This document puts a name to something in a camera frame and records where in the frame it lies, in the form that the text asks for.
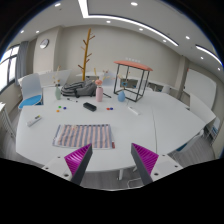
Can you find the grey backpack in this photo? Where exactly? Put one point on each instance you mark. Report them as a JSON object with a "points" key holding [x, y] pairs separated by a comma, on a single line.
{"points": [[83, 88]]}

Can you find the whiteboard on right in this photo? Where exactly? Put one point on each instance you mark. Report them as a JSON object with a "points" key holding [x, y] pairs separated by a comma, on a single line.
{"points": [[201, 86]]}

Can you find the black frame orange-top stand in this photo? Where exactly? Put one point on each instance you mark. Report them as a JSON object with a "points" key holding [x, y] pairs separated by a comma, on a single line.
{"points": [[132, 77]]}

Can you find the grey window curtain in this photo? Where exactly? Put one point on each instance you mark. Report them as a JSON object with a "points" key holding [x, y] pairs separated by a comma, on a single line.
{"points": [[20, 68]]}

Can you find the wooden coat tree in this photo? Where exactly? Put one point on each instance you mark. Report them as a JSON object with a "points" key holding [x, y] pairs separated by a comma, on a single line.
{"points": [[85, 47]]}

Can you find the pink vase with flower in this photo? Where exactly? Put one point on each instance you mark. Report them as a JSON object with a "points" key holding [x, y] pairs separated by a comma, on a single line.
{"points": [[99, 90]]}

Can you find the blue round vase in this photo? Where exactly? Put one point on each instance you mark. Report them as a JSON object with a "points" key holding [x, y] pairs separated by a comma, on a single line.
{"points": [[121, 96]]}

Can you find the striped towel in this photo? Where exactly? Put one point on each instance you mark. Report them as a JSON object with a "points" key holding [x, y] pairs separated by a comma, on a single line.
{"points": [[76, 136]]}

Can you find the round wall clock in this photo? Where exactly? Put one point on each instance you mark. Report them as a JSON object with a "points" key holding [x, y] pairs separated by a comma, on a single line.
{"points": [[44, 43]]}

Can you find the white marker pen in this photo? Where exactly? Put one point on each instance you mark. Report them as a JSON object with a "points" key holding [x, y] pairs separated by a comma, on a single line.
{"points": [[133, 110]]}

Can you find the white remote control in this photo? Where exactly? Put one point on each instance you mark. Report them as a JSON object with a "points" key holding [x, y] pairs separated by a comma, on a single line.
{"points": [[33, 121]]}

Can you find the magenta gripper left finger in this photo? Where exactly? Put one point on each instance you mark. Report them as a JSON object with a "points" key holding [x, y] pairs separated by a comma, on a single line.
{"points": [[77, 162]]}

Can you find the green vase with sticks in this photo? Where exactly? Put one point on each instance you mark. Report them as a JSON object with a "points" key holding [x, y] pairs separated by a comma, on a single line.
{"points": [[56, 82]]}

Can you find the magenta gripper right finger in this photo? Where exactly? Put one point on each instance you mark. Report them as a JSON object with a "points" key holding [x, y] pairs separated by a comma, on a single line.
{"points": [[145, 161]]}

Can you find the white chair blue seat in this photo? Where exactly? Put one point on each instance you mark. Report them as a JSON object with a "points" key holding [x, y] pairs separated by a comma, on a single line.
{"points": [[31, 91]]}

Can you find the black rectangular box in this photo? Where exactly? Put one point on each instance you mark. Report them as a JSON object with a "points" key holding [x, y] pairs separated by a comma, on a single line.
{"points": [[89, 106]]}

